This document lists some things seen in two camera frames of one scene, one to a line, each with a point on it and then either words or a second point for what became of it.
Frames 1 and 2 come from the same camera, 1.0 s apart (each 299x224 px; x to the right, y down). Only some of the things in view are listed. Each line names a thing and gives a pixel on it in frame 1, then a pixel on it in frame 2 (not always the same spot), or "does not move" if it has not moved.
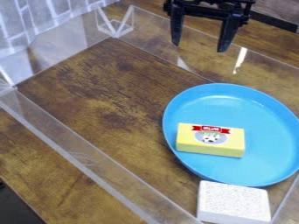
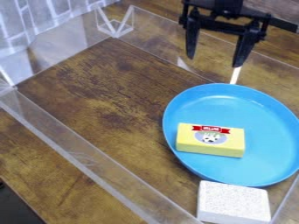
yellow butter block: x=213 y=140 does not move
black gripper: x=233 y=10 to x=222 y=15
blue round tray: x=246 y=106 does not move
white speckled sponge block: x=232 y=204 does not move
